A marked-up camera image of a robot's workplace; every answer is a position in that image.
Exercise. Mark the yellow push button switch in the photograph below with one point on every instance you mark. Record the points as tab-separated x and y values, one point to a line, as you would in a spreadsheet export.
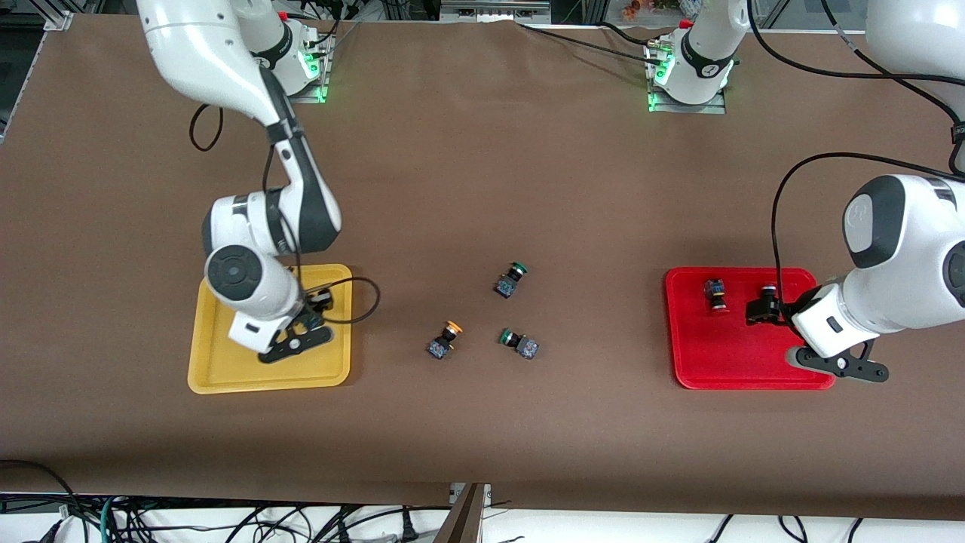
322	299
441	347

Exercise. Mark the red button blue yellow block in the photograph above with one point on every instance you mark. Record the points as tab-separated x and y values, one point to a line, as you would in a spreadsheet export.
715	292

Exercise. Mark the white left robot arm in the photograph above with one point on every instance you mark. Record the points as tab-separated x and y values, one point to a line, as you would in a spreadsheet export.
912	249

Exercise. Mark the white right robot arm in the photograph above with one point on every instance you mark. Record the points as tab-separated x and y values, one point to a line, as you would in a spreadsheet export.
196	45

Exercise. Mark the yellow plastic tray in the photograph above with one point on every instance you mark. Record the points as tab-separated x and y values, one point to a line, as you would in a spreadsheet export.
226	369

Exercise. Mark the red plastic tray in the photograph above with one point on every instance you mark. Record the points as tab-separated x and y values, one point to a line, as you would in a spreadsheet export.
724	347

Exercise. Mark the brown table cover sheet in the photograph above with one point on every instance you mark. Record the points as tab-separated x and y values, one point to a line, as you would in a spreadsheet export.
482	188

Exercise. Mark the green push button switch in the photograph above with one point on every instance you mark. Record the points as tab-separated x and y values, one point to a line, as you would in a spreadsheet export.
525	347
509	285

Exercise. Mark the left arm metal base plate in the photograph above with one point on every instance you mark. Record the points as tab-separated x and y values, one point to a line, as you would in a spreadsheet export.
686	108

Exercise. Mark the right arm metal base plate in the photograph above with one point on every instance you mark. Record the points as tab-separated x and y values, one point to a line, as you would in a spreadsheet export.
313	94

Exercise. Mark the metal table leg post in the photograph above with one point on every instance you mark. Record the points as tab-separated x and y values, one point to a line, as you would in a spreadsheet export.
466	520

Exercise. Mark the silver aluminium frame rail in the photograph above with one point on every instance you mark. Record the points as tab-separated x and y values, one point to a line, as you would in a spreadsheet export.
494	9

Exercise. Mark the silver corner bracket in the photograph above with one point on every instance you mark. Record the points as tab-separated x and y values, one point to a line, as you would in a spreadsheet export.
59	20

